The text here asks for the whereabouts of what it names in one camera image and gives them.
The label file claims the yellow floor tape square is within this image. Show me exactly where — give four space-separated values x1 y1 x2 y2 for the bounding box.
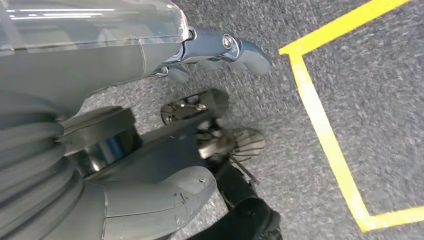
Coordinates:
278 0 424 233

